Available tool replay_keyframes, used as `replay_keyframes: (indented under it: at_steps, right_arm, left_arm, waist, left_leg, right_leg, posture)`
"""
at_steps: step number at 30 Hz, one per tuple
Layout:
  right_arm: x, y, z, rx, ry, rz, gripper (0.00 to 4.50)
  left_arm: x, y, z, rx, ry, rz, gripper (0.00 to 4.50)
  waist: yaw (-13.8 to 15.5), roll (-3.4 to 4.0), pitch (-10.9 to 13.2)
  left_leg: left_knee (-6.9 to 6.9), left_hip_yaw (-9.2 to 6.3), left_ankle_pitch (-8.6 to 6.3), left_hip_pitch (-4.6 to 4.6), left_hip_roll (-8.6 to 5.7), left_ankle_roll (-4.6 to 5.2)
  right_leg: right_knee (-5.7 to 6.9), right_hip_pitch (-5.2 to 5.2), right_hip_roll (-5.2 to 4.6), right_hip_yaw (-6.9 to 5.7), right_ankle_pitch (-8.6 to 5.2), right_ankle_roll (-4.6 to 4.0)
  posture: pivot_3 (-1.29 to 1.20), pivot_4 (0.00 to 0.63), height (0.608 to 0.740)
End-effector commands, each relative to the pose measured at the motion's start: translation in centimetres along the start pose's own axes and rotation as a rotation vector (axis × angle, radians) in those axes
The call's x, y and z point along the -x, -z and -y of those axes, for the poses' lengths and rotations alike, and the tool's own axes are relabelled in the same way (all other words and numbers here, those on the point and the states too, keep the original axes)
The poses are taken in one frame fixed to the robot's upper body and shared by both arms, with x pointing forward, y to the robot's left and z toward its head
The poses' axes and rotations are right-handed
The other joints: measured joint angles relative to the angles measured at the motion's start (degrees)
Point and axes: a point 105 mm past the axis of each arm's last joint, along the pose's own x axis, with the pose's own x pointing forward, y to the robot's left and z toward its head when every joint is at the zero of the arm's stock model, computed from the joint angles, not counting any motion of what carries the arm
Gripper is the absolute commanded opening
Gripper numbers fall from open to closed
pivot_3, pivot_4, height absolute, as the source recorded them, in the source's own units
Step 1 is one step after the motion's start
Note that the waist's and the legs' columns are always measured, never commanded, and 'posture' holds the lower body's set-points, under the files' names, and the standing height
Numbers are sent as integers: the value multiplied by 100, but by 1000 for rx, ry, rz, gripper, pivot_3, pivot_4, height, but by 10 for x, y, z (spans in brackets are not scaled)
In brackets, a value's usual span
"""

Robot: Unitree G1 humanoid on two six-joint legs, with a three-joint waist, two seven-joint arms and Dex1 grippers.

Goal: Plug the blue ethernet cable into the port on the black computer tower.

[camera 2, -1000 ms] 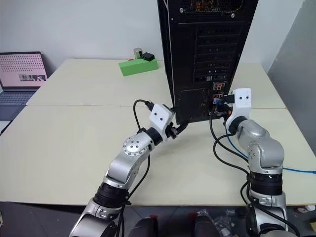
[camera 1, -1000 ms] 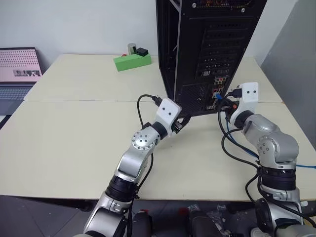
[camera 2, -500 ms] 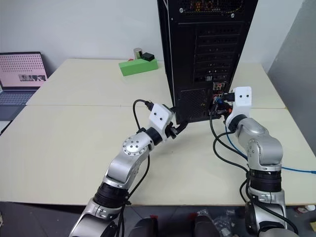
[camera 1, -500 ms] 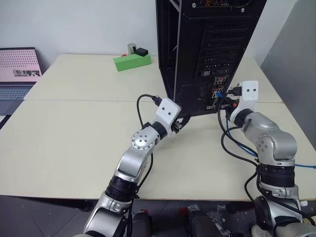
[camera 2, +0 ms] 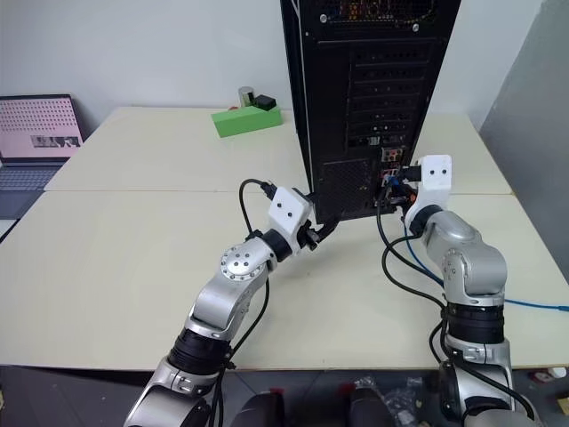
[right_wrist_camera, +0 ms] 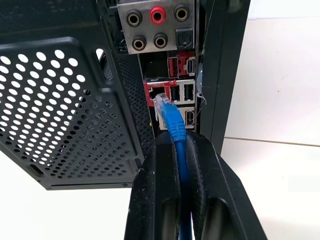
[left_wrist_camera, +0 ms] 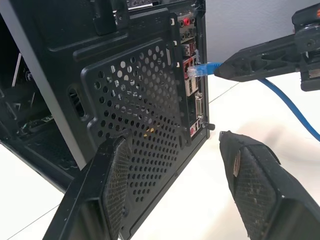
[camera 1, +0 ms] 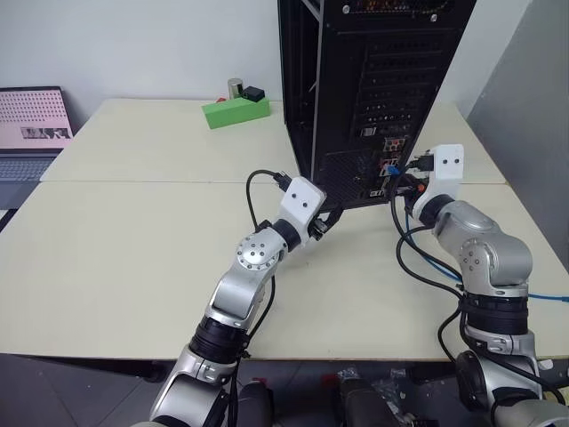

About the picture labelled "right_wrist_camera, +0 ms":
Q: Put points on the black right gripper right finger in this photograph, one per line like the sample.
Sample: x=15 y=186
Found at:
x=220 y=190

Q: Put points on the black computer tower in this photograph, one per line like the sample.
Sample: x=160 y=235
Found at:
x=75 y=100

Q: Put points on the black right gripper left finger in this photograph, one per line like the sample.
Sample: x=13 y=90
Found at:
x=152 y=190

